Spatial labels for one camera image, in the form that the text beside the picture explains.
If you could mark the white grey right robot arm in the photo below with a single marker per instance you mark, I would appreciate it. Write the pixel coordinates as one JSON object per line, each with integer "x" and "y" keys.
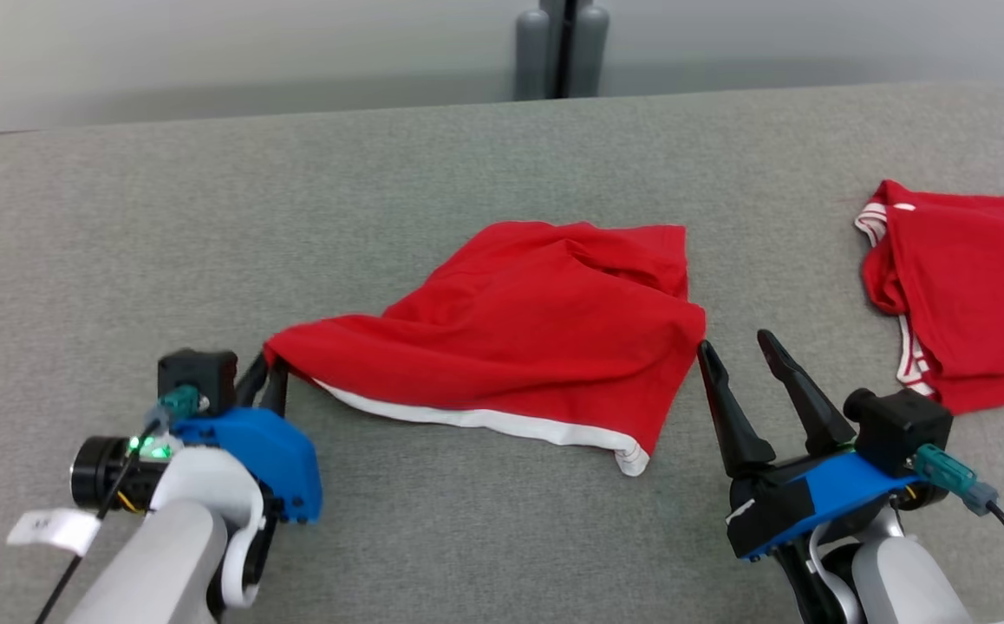
{"x": 901, "y": 581}

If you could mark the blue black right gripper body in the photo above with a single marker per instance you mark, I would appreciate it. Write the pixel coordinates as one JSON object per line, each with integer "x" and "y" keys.
{"x": 831, "y": 494}

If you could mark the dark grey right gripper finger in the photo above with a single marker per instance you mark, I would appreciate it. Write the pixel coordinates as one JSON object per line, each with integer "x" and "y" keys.
{"x": 814, "y": 416}
{"x": 740, "y": 433}

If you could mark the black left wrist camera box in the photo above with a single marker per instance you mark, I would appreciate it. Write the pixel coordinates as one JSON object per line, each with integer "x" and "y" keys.
{"x": 198, "y": 377}

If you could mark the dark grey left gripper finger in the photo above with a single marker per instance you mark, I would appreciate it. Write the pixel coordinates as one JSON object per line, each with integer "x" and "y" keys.
{"x": 252, "y": 381}
{"x": 277, "y": 390}

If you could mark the red shorts with white hem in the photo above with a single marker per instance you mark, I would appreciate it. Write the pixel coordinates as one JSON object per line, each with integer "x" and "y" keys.
{"x": 511, "y": 329}

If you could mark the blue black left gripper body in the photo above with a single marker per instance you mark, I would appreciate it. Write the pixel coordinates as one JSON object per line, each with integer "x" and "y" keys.
{"x": 268, "y": 451}

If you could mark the red Bulls 23 jersey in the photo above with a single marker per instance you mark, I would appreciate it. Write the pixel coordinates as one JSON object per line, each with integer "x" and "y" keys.
{"x": 979, "y": 286}

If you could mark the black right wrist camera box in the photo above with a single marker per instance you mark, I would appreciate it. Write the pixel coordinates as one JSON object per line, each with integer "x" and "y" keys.
{"x": 901, "y": 429}

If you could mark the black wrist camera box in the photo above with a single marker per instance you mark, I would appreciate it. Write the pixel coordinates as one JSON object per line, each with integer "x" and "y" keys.
{"x": 901, "y": 429}
{"x": 198, "y": 377}

